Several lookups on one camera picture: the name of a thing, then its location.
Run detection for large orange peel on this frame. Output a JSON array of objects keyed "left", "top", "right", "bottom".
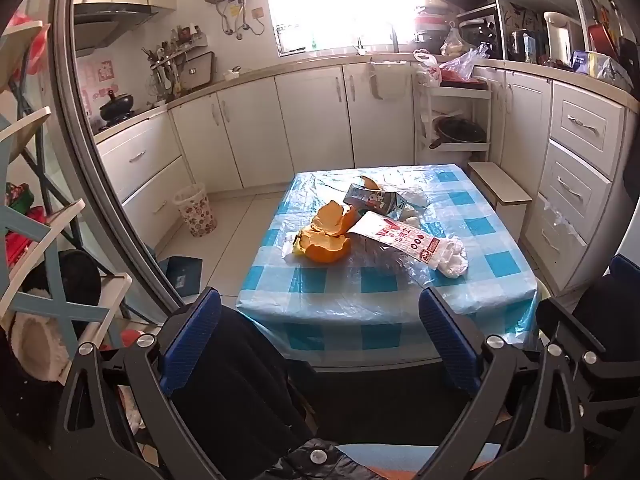
[{"left": 292, "top": 225, "right": 353, "bottom": 265}]

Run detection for blue white wooden rack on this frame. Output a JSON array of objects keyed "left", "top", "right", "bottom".
[{"left": 0, "top": 20, "right": 133, "bottom": 391}]

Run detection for dark blue box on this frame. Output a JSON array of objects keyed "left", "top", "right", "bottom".
[{"left": 157, "top": 256, "right": 203, "bottom": 297}]

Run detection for white shelf trolley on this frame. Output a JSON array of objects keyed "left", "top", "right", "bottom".
[{"left": 414, "top": 80, "right": 493, "bottom": 153}]

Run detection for floral wastebasket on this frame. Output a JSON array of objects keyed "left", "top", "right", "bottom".
[{"left": 173, "top": 184, "right": 219, "bottom": 237}]

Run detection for silver yellow foil bag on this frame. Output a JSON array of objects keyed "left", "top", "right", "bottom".
[{"left": 590, "top": 52, "right": 633, "bottom": 88}]

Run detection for range hood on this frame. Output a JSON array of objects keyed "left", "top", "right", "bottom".
[{"left": 74, "top": 2, "right": 173, "bottom": 58}]

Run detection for black toaster oven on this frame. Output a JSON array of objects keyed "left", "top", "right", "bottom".
[{"left": 457, "top": 7, "right": 501, "bottom": 58}]

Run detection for tied bag of food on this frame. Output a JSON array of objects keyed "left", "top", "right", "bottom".
[{"left": 440, "top": 22, "right": 473, "bottom": 58}]

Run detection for utensil rack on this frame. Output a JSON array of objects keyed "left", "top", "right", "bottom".
[{"left": 141, "top": 42, "right": 183, "bottom": 103}]

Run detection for white wooden stool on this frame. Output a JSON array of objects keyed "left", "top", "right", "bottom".
[{"left": 467, "top": 161, "right": 533, "bottom": 241}]

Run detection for clear pinkish plastic bag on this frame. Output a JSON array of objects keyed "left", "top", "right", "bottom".
[{"left": 440, "top": 42, "right": 491, "bottom": 81}]

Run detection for bright window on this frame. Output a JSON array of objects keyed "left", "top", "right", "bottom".
[{"left": 260, "top": 0, "right": 441, "bottom": 56}]

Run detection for white red printed plastic packet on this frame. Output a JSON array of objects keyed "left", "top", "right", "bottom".
[{"left": 346, "top": 211, "right": 441, "bottom": 265}]

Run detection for black fleece-lined hat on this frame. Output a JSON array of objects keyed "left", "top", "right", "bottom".
[{"left": 10, "top": 249, "right": 103, "bottom": 383}]

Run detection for dark cloth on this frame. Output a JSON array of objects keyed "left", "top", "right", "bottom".
[{"left": 167, "top": 305, "right": 321, "bottom": 480}]

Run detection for black cooking pot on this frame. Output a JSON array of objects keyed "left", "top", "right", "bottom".
[{"left": 98, "top": 89, "right": 136, "bottom": 123}]

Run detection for red plastic bag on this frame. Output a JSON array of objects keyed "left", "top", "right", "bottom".
[{"left": 7, "top": 10, "right": 51, "bottom": 78}]

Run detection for white hanging bin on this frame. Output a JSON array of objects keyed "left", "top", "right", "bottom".
[{"left": 367, "top": 57, "right": 413, "bottom": 101}]

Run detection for blue checked tablecloth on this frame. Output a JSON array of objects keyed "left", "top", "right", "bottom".
[{"left": 235, "top": 164, "right": 543, "bottom": 368}]

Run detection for crumpled drink carton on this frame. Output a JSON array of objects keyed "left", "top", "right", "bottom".
[{"left": 342, "top": 183, "right": 411, "bottom": 221}]

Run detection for spice shelf with bottles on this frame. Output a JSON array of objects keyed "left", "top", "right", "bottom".
[{"left": 170, "top": 24, "right": 211, "bottom": 53}]

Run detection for white bag with red print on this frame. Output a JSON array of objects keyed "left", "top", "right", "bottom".
[{"left": 412, "top": 49, "right": 443, "bottom": 88}]

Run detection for clear plastic bag on drawer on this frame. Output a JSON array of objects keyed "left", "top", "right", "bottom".
[{"left": 545, "top": 195, "right": 586, "bottom": 246}]

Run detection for stacked pots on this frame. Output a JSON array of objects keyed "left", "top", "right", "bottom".
[{"left": 412, "top": 0, "right": 456, "bottom": 43}]

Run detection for red pot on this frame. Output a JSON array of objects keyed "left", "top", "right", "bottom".
[{"left": 587, "top": 22, "right": 621, "bottom": 56}]

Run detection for white cabinet drawer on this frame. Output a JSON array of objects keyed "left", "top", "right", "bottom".
[
  {"left": 522, "top": 195, "right": 588, "bottom": 281},
  {"left": 537, "top": 140, "right": 613, "bottom": 231},
  {"left": 550, "top": 95, "right": 626, "bottom": 171}
]

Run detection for grey door frame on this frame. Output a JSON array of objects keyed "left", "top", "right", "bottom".
[{"left": 50, "top": 0, "right": 191, "bottom": 321}]

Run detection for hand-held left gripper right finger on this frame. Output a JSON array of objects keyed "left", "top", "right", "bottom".
[{"left": 415, "top": 287, "right": 587, "bottom": 480}]

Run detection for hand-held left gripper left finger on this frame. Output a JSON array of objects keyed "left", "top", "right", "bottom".
[{"left": 52, "top": 287, "right": 226, "bottom": 480}]

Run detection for white kitchen cabinets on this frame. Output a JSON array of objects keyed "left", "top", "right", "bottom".
[{"left": 95, "top": 57, "right": 628, "bottom": 296}]

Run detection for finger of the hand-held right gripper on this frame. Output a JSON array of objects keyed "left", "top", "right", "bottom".
[
  {"left": 575, "top": 254, "right": 640, "bottom": 356},
  {"left": 536, "top": 296, "right": 640, "bottom": 456}
]

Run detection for black frying pan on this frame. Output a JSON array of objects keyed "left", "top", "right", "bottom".
[{"left": 429, "top": 117, "right": 488, "bottom": 150}]

